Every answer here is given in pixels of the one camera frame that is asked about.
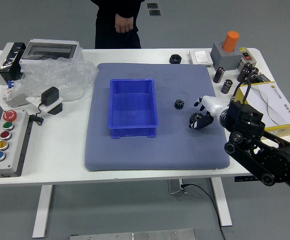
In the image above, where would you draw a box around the person's left hand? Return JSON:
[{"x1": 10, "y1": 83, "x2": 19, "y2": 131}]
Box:
[{"x1": 115, "y1": 13, "x2": 138, "y2": 34}]

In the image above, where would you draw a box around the robot right hand white shell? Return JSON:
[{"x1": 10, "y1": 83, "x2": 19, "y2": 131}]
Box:
[{"x1": 188, "y1": 94, "x2": 230, "y2": 131}]

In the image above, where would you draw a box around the big black gear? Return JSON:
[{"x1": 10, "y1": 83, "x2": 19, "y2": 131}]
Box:
[{"x1": 189, "y1": 112, "x2": 206, "y2": 125}]

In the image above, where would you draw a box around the black hex nut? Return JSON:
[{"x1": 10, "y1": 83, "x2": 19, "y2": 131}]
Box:
[{"x1": 169, "y1": 53, "x2": 183, "y2": 65}]

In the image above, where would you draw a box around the yellow and white cardboard box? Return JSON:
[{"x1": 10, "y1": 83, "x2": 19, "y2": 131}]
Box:
[{"x1": 234, "y1": 81, "x2": 290, "y2": 137}]

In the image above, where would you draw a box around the distribution box with clear lid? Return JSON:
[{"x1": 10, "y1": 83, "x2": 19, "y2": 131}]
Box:
[{"x1": 19, "y1": 38, "x2": 84, "y2": 73}]

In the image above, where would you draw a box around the blue plastic box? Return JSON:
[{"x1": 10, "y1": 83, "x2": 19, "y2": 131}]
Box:
[{"x1": 109, "y1": 78, "x2": 160, "y2": 139}]

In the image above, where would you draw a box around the grey under-table control box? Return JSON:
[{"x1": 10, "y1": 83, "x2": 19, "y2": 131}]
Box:
[{"x1": 168, "y1": 179, "x2": 188, "y2": 195}]

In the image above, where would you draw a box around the grey five-button control box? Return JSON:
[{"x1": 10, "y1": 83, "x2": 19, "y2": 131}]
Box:
[{"x1": 0, "y1": 109, "x2": 30, "y2": 178}]

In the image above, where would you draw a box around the person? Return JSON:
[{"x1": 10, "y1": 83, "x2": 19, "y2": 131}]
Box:
[{"x1": 90, "y1": 0, "x2": 145, "y2": 50}]

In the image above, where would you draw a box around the grey block with hole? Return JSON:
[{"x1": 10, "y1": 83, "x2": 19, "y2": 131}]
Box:
[{"x1": 211, "y1": 41, "x2": 243, "y2": 71}]

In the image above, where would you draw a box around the small black electronic component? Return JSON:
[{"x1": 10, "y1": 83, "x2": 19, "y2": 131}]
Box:
[{"x1": 256, "y1": 72, "x2": 272, "y2": 84}]

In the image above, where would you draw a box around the orange cylinder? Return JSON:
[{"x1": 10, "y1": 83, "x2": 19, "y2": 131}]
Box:
[{"x1": 222, "y1": 30, "x2": 241, "y2": 53}]

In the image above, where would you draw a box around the grey-blue mat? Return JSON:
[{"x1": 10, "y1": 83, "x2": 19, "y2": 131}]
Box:
[{"x1": 84, "y1": 62, "x2": 232, "y2": 172}]

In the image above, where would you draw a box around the black table height panel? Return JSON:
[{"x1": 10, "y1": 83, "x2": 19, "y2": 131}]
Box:
[{"x1": 234, "y1": 175, "x2": 258, "y2": 183}]

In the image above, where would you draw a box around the clear plastic bag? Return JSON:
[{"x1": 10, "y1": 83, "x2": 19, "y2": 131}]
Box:
[{"x1": 9, "y1": 56, "x2": 99, "y2": 103}]

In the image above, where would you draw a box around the white table leg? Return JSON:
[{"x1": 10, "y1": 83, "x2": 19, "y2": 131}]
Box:
[
  {"x1": 31, "y1": 184, "x2": 53, "y2": 239},
  {"x1": 210, "y1": 177, "x2": 233, "y2": 227}
]

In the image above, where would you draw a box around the black power adapter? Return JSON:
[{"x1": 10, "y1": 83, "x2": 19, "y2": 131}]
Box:
[{"x1": 40, "y1": 86, "x2": 60, "y2": 107}]

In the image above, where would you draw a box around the white flat plate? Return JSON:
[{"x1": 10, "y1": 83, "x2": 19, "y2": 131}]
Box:
[{"x1": 25, "y1": 94, "x2": 64, "y2": 116}]

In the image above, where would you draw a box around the white circuit breaker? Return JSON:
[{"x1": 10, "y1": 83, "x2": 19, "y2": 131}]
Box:
[{"x1": 1, "y1": 79, "x2": 29, "y2": 109}]

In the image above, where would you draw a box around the grey metal plate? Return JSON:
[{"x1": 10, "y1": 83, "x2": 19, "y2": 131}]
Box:
[{"x1": 69, "y1": 227, "x2": 196, "y2": 240}]

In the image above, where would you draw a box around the white wall switch plate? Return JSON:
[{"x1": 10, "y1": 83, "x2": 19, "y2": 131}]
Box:
[{"x1": 189, "y1": 49, "x2": 213, "y2": 67}]

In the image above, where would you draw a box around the switch box with red button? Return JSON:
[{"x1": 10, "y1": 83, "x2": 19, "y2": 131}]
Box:
[{"x1": 237, "y1": 46, "x2": 253, "y2": 71}]

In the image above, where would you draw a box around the black power cable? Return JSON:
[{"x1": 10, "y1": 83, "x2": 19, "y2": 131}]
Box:
[{"x1": 181, "y1": 183, "x2": 227, "y2": 240}]

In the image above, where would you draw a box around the black and white enclosure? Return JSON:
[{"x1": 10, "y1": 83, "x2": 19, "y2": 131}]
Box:
[{"x1": 0, "y1": 41, "x2": 27, "y2": 85}]

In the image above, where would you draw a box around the black adapter cord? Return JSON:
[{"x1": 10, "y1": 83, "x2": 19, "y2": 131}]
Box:
[{"x1": 28, "y1": 103, "x2": 45, "y2": 126}]

